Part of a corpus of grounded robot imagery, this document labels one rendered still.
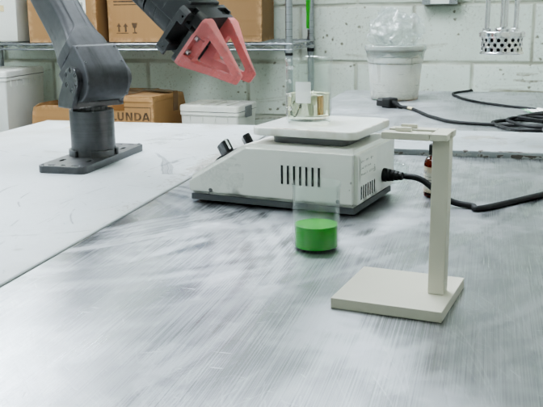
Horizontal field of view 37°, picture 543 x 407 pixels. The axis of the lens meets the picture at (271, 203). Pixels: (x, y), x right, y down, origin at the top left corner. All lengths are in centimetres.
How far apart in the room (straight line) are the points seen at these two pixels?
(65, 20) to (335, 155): 51
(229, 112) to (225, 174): 226
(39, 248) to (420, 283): 35
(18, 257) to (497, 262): 41
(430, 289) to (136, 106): 265
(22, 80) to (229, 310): 300
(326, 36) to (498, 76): 69
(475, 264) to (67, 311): 33
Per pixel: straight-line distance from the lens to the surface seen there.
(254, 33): 308
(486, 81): 333
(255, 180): 88
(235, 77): 99
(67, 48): 118
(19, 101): 354
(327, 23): 337
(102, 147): 118
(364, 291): 61
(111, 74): 116
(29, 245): 79
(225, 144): 92
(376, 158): 89
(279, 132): 87
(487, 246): 76
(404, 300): 59
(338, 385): 48
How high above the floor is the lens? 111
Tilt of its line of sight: 13 degrees down
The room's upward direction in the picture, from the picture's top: 1 degrees counter-clockwise
